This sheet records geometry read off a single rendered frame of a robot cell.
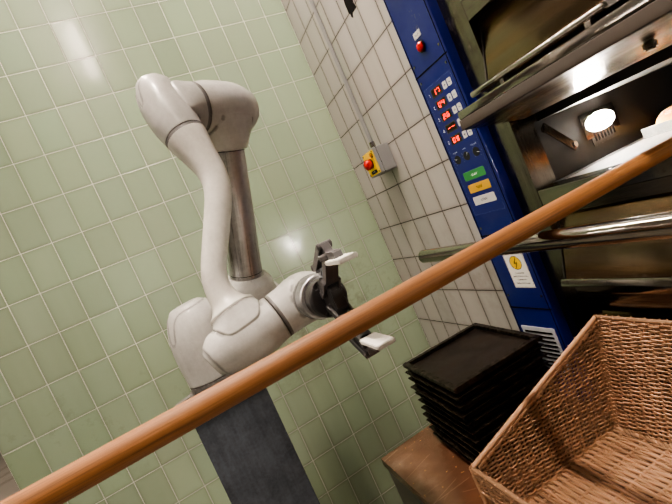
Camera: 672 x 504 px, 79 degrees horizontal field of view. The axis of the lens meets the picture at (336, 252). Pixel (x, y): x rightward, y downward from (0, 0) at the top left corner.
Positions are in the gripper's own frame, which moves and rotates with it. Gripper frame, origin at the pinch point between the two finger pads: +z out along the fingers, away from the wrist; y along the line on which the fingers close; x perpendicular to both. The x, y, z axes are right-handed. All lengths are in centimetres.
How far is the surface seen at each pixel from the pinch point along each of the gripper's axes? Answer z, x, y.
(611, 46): 12, -49, -20
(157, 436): 9.6, 29.4, 0.0
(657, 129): -16, -100, 0
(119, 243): -114, 37, -37
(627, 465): -10, -43, 60
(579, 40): 8, -49, -23
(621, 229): 20.6, -25.8, 2.3
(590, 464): -16, -39, 60
